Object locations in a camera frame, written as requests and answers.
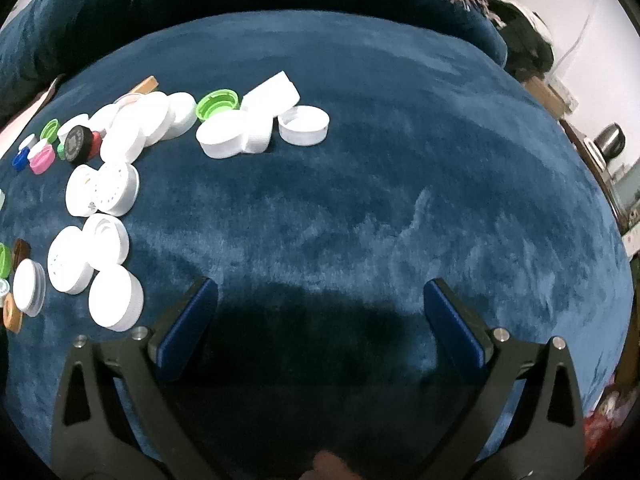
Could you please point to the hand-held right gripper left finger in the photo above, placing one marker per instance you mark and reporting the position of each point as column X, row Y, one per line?
column 187, row 330

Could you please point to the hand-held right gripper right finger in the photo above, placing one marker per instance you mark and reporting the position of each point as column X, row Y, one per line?
column 452, row 330

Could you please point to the green bottle cap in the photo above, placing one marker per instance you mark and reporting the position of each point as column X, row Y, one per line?
column 50, row 130
column 217, row 104
column 61, row 151
column 4, row 260

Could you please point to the cluster of white caps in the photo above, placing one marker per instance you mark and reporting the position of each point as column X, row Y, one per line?
column 220, row 135

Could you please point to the person's right hand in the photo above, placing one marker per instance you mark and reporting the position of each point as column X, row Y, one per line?
column 327, row 466

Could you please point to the red patterned rug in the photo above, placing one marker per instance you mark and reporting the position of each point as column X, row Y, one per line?
column 605, row 410

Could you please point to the orange brown bottle cap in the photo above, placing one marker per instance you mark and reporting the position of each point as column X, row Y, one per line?
column 12, row 317

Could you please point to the black bottle cap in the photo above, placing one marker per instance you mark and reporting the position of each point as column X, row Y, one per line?
column 77, row 144

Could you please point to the pink bottle cap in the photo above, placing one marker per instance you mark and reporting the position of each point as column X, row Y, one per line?
column 42, row 161

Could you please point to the blue bottle cap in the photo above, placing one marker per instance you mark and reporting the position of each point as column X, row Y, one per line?
column 20, row 160

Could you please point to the tan bottle cap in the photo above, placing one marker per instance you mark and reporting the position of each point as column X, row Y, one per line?
column 146, row 85

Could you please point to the cardboard box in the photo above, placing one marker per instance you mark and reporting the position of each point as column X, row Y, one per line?
column 550, row 97

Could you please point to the black white bag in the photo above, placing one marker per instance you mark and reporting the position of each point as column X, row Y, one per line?
column 525, row 35

